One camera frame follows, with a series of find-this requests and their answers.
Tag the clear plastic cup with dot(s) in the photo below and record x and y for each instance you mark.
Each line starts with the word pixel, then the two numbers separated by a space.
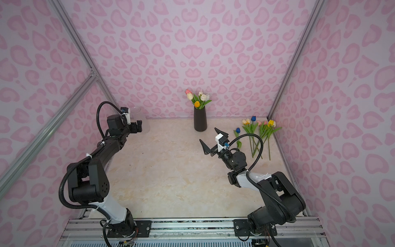
pixel 138 114

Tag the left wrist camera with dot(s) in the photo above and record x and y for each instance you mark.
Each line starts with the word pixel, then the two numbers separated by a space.
pixel 126 113

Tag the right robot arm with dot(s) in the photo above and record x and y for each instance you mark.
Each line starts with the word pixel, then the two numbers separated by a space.
pixel 282 201

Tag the blue tulip back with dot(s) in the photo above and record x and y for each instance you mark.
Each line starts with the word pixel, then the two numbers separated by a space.
pixel 253 118

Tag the blue tulip front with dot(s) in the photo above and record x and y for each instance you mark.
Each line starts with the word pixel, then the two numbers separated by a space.
pixel 237 133

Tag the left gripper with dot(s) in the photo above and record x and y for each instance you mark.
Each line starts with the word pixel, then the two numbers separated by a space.
pixel 133 129

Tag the dark grey vase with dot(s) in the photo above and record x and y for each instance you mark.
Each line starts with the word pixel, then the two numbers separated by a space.
pixel 200 120

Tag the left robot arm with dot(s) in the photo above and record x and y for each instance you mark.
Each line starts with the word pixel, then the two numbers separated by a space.
pixel 86 185

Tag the blue tulip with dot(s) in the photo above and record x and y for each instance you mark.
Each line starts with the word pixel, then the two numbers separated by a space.
pixel 237 133
pixel 253 118

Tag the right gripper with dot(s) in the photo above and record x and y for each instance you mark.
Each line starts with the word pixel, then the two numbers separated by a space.
pixel 207 151

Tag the aluminium corner post right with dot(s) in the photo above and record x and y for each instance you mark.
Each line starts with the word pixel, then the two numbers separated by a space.
pixel 316 13

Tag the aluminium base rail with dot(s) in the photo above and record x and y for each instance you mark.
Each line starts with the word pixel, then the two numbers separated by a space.
pixel 221 232

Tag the aluminium frame left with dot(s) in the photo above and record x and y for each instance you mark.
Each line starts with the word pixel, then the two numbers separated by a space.
pixel 25 157

